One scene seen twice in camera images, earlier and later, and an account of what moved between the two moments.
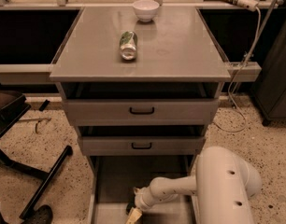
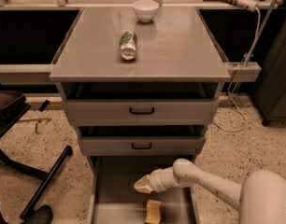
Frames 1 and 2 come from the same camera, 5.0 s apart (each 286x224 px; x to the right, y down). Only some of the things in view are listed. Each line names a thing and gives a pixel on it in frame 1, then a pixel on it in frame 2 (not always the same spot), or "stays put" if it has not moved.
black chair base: [8, 105] stays put
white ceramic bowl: [146, 9] stays put
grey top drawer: [141, 112] stays put
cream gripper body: [140, 201] to [154, 180]
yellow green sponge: [129, 206] to [153, 212]
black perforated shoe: [43, 215] stays put
